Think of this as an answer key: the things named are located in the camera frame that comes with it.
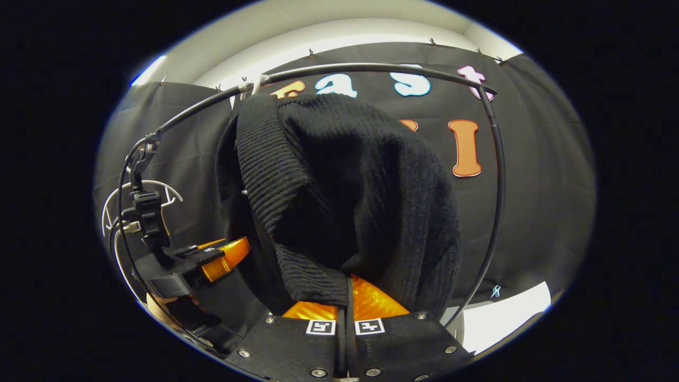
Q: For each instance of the black knit sweater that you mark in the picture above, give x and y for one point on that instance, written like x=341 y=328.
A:
x=345 y=201

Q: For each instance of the black backdrop cloth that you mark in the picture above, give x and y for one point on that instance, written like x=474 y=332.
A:
x=541 y=185

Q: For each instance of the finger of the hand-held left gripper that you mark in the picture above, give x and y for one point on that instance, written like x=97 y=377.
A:
x=199 y=250
x=225 y=260

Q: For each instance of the black metal clothes rack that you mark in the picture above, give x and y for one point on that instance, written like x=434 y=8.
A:
x=371 y=67

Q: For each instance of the white plastic hanger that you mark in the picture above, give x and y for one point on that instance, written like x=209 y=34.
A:
x=159 y=183
x=255 y=84

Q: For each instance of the row of backdrop clips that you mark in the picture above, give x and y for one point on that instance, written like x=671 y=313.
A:
x=433 y=42

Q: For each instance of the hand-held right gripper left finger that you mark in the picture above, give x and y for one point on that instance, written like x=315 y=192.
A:
x=286 y=350

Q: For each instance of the light blue clip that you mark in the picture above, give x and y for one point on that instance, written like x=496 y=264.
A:
x=496 y=291

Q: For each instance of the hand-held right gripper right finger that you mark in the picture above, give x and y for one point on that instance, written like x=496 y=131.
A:
x=403 y=350

